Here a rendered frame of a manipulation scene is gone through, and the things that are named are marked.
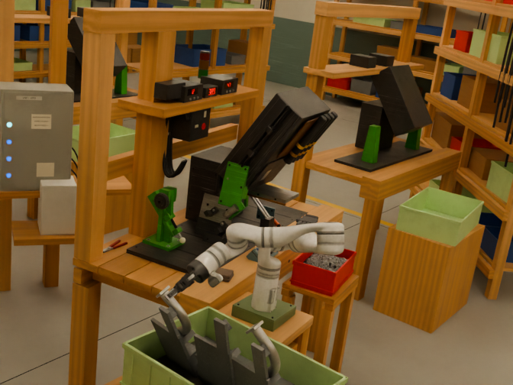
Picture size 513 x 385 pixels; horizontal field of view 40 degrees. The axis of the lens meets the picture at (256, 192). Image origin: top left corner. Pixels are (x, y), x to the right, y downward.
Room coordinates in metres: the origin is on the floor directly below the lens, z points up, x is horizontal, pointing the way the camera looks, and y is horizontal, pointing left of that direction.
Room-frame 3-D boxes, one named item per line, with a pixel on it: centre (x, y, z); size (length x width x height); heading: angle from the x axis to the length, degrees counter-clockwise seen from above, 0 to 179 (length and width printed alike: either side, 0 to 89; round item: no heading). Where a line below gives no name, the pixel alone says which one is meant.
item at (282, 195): (3.34, 0.00, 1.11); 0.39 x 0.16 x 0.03; 65
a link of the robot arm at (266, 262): (2.53, -0.09, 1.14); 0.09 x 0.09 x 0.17; 24
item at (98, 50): (3.44, 0.39, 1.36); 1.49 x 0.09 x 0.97; 155
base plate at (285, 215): (3.31, 0.12, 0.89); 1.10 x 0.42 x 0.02; 155
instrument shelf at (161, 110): (3.42, 0.36, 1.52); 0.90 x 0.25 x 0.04; 155
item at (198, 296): (3.19, -0.13, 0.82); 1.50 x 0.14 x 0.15; 155
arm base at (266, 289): (2.52, -0.08, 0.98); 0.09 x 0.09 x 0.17; 68
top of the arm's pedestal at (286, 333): (2.52, -0.08, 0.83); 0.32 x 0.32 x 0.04; 62
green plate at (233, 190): (3.22, 0.10, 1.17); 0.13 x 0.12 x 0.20; 155
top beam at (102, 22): (3.44, 0.39, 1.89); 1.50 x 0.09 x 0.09; 155
